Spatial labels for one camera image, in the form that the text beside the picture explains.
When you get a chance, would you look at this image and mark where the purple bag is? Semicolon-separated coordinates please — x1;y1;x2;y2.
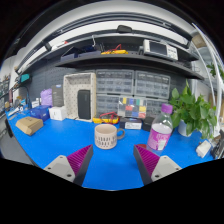
40;88;53;106

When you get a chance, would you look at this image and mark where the red round coaster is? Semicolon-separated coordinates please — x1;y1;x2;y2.
137;144;147;149

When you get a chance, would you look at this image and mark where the clear box of coloured parts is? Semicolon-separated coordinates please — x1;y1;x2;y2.
118;97;147;118

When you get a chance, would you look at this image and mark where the white small box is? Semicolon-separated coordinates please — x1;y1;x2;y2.
49;106;67;121

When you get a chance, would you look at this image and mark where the black speaker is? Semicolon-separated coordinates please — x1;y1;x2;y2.
78;90;91;119

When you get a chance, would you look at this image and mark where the clear bottle with purple cap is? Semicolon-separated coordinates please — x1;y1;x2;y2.
147;103;173;155

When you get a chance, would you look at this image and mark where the green potted plant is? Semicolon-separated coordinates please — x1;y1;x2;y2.
169;84;217;139

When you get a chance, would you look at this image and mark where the yellow clamp multimeter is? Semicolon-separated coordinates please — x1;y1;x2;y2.
93;112;120;124

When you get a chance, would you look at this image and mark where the white pegboard crate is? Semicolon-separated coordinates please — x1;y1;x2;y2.
63;72;96;122

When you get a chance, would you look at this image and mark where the beige ceramic mug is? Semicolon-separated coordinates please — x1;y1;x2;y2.
94;124;125;150

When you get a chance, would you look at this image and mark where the grey parts drawer cabinet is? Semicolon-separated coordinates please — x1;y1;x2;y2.
96;69;170;117

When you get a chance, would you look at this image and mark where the black white labelled box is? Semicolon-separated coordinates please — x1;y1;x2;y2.
120;118;142;130

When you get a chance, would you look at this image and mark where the brown cardboard box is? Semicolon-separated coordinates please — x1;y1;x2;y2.
16;117;43;136

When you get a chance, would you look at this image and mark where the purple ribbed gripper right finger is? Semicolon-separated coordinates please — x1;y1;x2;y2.
133;145;181;185

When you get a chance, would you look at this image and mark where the white power adapter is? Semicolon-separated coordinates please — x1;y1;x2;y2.
196;140;211;158

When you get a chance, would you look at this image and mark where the yellow tool on shelf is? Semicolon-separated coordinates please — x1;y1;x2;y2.
102;44;128;55

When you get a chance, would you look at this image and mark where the blue box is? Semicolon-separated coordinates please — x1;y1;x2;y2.
30;105;50;121

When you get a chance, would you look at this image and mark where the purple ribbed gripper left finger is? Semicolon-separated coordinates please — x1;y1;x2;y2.
44;145;93;186

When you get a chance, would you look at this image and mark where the white oscilloscope on shelf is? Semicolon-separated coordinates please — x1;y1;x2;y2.
143;39;178;61

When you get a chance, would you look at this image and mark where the black case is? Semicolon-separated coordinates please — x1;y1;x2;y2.
142;116;154;131

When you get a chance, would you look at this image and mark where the black wall shelf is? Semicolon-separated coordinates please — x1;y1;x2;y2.
55;36;204;80

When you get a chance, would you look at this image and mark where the dark grey box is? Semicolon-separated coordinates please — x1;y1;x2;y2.
52;84;64;107

